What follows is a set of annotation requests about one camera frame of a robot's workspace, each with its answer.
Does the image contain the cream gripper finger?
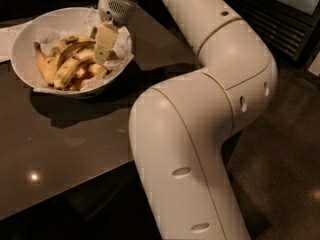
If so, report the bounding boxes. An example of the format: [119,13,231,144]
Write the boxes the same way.
[94,22,119,65]

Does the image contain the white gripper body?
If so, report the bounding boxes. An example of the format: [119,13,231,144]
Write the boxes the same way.
[98,0,137,26]

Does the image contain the spotted yellow banana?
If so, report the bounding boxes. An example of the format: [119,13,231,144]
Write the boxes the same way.
[53,47,121,91]

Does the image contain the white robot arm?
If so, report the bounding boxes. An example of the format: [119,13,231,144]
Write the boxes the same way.
[98,0,277,240]

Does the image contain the curved brown-edged banana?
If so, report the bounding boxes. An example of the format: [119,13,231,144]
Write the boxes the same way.
[58,41,95,66]

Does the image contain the lower small banana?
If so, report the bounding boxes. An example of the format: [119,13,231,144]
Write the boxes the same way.
[74,63,110,79]

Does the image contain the left yellow banana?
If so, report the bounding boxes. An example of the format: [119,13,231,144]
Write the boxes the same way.
[33,42,60,86]

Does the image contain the white paper sheet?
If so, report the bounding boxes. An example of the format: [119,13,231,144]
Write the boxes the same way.
[0,23,28,63]

